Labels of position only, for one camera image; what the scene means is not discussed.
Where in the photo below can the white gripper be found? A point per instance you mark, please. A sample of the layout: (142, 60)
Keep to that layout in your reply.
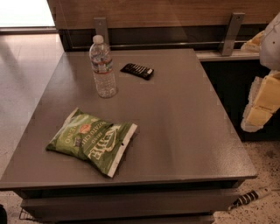
(270, 48)

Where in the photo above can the black rxbar chocolate bar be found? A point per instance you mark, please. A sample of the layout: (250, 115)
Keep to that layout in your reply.
(143, 72)

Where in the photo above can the green jalapeno chip bag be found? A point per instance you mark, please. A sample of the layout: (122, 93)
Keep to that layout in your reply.
(94, 140)

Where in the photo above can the striped black white object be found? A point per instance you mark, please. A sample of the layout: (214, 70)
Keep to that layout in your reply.
(249, 197)

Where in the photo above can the clear plastic water bottle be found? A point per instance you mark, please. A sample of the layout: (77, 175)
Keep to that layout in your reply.
(102, 67)

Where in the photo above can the horizontal metal rail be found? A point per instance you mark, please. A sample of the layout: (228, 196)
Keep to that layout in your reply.
(195, 45)

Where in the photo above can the right metal wall bracket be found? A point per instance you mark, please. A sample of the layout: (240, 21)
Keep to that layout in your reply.
(228, 43)

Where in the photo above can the metal wall bracket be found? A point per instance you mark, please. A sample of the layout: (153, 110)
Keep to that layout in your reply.
(228, 43)
(101, 28)

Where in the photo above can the left metal wall bracket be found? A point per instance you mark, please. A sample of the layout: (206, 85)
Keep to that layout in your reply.
(101, 28)

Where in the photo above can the wire rack under table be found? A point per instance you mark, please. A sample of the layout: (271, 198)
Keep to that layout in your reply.
(25, 216)

